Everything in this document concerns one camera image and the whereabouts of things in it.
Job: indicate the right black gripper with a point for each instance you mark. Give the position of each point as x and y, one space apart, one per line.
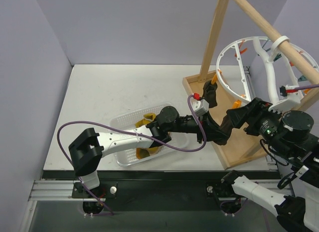
252 113

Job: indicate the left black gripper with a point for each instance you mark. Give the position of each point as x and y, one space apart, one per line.
202 127

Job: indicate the black sock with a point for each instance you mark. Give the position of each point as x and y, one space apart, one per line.
209 93
225 130

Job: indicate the orange clip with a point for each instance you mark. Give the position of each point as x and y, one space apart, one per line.
240 48
214 79
237 104

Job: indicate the white round sock hanger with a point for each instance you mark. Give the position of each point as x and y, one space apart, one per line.
250 75

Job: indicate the olive yellow sock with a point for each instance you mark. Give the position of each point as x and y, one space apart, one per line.
153 151
147 118

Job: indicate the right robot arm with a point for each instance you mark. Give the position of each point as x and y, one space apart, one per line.
287 138

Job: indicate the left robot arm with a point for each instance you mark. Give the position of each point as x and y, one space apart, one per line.
90 147

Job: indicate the orange clip top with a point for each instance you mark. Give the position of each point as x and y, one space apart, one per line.
240 48

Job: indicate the white plastic basket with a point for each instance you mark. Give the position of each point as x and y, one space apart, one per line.
128 121

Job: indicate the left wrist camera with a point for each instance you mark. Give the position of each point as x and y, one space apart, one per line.
200 106

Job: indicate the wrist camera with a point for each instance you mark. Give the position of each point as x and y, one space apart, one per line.
200 106
291 98

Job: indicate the wooden drying rack frame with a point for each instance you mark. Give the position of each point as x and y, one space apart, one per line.
302 69

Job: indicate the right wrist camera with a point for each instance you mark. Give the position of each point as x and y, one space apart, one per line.
291 98

